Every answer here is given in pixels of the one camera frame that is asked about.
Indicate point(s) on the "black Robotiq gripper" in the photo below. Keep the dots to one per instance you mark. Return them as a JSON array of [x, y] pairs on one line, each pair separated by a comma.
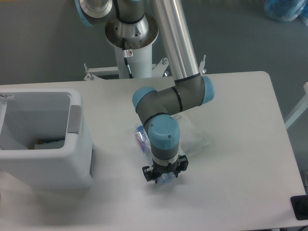
[[152, 173]]

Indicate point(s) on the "clear crushed plastic bottle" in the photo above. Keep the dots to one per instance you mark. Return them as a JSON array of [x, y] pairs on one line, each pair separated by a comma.
[[144, 143]]

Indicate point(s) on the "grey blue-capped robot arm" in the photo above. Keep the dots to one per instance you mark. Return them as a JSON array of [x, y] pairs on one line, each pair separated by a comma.
[[156, 108]]

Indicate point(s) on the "white trash can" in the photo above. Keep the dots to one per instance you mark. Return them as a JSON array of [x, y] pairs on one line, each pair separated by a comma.
[[27, 114]]

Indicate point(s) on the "white plastic medical packaging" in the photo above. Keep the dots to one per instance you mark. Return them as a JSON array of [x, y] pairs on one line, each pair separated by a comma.
[[191, 139]]

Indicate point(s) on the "black device at table edge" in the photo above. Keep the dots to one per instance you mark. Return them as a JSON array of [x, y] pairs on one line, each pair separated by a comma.
[[300, 206]]

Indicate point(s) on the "blue plastic bag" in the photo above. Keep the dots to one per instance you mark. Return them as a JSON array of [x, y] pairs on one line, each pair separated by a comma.
[[284, 10]]

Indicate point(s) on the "white metal base frame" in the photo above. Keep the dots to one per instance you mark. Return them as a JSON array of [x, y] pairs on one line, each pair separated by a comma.
[[158, 70]]

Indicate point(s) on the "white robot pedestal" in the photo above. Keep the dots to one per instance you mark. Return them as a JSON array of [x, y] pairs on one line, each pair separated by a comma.
[[133, 46]]

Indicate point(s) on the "white frame leg right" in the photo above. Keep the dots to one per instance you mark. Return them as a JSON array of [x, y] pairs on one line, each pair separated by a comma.
[[298, 109]]

